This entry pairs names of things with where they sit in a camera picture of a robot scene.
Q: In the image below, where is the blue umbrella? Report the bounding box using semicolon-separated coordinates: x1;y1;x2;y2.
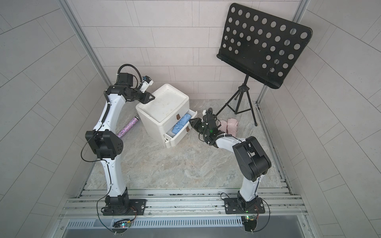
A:
172;114;191;134

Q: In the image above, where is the white drawer cabinet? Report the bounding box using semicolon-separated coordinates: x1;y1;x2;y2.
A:
136;84;197;146

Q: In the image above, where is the white drawer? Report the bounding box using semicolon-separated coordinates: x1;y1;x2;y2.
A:
164;121;191;148

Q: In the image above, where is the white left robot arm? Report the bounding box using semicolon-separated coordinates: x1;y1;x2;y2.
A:
85;63;155;216

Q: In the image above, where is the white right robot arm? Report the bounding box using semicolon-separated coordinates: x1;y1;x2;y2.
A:
190;108;271;214

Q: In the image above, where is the pink folded umbrella left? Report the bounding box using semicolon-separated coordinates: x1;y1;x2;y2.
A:
219;120;228;133

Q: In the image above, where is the pink folded umbrella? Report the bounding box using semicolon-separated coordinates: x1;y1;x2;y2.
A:
219;120;228;133
227;118;238;137

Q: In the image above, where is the pink folded umbrella right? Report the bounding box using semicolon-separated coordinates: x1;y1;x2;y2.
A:
227;118;238;137

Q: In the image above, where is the purple glitter bottle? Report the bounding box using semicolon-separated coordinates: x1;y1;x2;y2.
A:
117;116;140;138

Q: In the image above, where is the black music stand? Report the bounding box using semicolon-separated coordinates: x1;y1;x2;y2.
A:
213;2;314;127

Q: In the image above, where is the right circuit board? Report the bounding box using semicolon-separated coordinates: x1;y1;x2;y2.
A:
241;216;258;233

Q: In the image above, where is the circuit board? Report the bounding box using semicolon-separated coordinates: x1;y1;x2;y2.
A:
112;219;134;236
241;216;258;233

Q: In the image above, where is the left circuit board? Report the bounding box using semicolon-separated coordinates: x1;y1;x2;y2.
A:
112;219;134;236

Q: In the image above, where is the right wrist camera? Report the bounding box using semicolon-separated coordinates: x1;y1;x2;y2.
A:
202;110;209;121

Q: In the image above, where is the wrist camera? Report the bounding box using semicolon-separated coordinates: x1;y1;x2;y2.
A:
140;76;153;93
202;110;209;121

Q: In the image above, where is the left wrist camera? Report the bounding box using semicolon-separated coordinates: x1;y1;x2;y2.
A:
140;76;153;93

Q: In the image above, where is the aluminium rail base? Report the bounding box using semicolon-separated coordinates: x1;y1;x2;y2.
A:
58;186;308;228

